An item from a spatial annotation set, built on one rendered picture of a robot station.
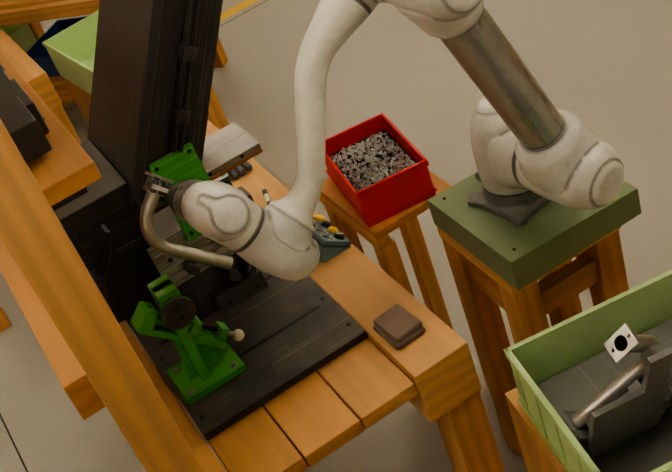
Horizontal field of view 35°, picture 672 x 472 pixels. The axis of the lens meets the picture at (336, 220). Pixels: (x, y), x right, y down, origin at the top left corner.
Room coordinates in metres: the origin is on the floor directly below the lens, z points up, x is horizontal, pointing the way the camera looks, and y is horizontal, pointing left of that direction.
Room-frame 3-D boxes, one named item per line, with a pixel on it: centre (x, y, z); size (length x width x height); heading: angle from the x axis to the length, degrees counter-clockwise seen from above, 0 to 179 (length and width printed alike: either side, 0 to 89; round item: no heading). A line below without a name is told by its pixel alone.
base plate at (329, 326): (2.25, 0.39, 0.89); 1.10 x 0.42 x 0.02; 18
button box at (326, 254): (2.16, 0.05, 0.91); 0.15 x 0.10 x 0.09; 18
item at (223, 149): (2.35, 0.32, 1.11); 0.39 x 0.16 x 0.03; 108
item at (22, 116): (1.90, 0.51, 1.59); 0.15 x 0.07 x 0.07; 18
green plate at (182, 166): (2.19, 0.31, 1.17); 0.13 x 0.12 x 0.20; 18
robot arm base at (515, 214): (2.03, -0.42, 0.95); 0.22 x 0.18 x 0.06; 27
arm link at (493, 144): (2.01, -0.44, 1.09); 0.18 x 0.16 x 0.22; 24
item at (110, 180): (2.31, 0.56, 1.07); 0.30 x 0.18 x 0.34; 18
